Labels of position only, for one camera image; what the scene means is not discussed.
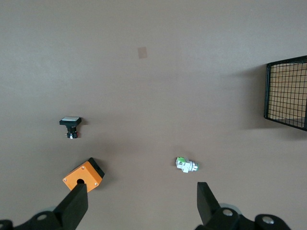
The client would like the orange button enclosure box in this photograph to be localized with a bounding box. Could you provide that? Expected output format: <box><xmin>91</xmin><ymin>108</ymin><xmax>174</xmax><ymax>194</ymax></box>
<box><xmin>62</xmin><ymin>157</ymin><xmax>106</xmax><ymax>194</ymax></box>

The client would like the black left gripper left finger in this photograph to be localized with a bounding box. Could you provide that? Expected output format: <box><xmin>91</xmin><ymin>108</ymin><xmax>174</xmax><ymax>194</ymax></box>
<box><xmin>0</xmin><ymin>183</ymin><xmax>89</xmax><ymax>230</ymax></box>

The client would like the black square pushbutton white cap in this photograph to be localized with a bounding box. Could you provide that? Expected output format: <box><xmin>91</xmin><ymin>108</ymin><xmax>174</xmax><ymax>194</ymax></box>
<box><xmin>59</xmin><ymin>116</ymin><xmax>83</xmax><ymax>140</ymax></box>

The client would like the tan tape patch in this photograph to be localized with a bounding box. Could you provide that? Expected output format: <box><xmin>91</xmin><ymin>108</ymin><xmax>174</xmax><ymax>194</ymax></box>
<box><xmin>137</xmin><ymin>46</ymin><xmax>148</xmax><ymax>59</ymax></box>

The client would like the wire rack with wooden top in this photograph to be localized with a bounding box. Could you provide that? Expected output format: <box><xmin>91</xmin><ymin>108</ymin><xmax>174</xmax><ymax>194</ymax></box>
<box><xmin>263</xmin><ymin>55</ymin><xmax>307</xmax><ymax>132</ymax></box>

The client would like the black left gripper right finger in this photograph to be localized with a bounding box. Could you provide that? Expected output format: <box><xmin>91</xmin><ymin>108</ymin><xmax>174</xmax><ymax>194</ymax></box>
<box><xmin>195</xmin><ymin>182</ymin><xmax>292</xmax><ymax>230</ymax></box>

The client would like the green white pushbutton switch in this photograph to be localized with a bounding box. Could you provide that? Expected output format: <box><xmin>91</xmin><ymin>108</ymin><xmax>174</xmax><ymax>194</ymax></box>
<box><xmin>175</xmin><ymin>156</ymin><xmax>201</xmax><ymax>174</ymax></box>

